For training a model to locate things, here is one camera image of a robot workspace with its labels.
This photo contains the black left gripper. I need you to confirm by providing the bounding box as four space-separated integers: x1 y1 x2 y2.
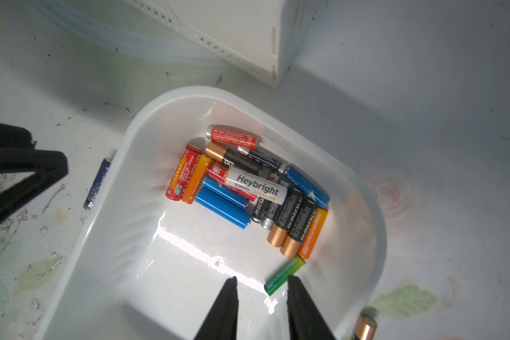
0 123 68 224

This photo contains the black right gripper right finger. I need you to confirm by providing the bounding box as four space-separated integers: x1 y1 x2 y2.
287 276 335 340

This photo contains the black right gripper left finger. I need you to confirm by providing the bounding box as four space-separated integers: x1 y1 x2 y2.
194 276 239 340

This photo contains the copper black Duracell battery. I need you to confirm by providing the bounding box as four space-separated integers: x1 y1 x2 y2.
280 198 318 259
205 141 262 176
267 186 305 247
351 313 378 340

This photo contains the dark blue battery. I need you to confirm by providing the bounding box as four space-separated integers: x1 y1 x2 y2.
83 150 117 211

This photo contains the light blue battery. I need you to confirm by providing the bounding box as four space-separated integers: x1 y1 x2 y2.
195 188 251 229

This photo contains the white Heybright battery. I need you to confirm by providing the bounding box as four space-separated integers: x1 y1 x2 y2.
225 167 288 205

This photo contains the green battery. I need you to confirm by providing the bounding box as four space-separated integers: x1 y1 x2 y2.
263 255 306 296

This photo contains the orange yellow battery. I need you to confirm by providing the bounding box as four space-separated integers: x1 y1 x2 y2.
297 208 328 260

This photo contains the blue Huatai battery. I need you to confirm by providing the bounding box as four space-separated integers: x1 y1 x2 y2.
283 164 330 209

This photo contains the red Chinese label battery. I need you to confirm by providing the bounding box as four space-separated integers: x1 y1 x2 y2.
207 161 258 202

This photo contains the red yellow label battery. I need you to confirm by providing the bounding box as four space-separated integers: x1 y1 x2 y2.
166 143 202 201

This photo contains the dark navy battery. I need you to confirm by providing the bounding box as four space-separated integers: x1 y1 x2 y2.
237 147 287 174

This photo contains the red silver-tip battery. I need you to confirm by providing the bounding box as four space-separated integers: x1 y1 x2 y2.
206 126 259 150

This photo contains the beige file organizer rack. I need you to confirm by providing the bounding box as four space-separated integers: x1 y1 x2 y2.
128 0 326 89

